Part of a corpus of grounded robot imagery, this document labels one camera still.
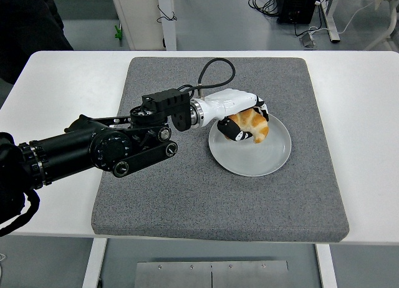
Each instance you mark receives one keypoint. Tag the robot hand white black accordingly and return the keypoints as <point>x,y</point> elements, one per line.
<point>224,102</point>

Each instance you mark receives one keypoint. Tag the croissant bread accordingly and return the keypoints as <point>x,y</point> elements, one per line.
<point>255,126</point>

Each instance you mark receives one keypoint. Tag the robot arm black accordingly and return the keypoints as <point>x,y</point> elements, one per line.
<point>78,144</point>

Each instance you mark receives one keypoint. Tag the grey round plate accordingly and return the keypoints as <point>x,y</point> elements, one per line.
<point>249,160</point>

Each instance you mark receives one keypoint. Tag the grey metal plate with screws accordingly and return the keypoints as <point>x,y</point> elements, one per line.
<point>187,275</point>

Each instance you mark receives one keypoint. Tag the grey felt mat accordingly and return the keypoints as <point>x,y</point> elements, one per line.
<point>187,191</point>

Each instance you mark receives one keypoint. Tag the grey foot pedal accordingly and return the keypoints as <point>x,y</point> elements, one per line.
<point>308,40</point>

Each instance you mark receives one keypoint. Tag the black computer tower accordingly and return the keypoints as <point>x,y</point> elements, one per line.
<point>296,7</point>

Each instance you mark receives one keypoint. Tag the small green object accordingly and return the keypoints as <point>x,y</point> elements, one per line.
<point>118,34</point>

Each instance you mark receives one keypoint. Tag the beige cabinet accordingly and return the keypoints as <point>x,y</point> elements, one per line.
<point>137,7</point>

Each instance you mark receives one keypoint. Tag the white desk leg with foot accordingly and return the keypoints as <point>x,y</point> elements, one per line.
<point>332,26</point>

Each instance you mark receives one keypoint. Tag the white table leg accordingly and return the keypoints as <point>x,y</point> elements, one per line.
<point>93,263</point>
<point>325,269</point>

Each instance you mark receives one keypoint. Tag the person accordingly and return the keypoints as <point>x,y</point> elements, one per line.
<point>28,20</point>

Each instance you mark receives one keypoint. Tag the white chair frame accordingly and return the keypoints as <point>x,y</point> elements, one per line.
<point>391,20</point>

